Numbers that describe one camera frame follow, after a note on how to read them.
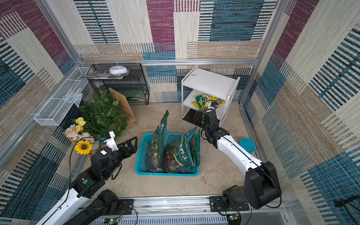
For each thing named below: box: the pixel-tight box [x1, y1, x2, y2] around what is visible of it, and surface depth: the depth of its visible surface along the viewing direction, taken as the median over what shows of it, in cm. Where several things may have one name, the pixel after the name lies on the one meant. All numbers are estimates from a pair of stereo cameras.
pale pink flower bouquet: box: [64, 123, 95, 143], surface depth 77 cm
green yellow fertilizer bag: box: [190, 94, 225, 111], surface depth 93 cm
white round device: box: [108, 65, 128, 75], surface depth 91 cm
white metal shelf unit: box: [181, 64, 241, 128], surface depth 87 cm
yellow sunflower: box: [74, 140, 93, 156], surface depth 71 cm
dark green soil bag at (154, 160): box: [145, 109, 170, 173], surface depth 78 cm
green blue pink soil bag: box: [191, 129, 201, 168], surface depth 73 cm
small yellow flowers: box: [75, 116, 86, 133], surface depth 71 cm
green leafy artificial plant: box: [74, 91, 130, 141], surface depth 85 cm
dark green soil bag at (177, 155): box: [161, 127, 198, 174], surface depth 73 cm
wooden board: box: [108, 87, 139, 126], surface depth 90 cm
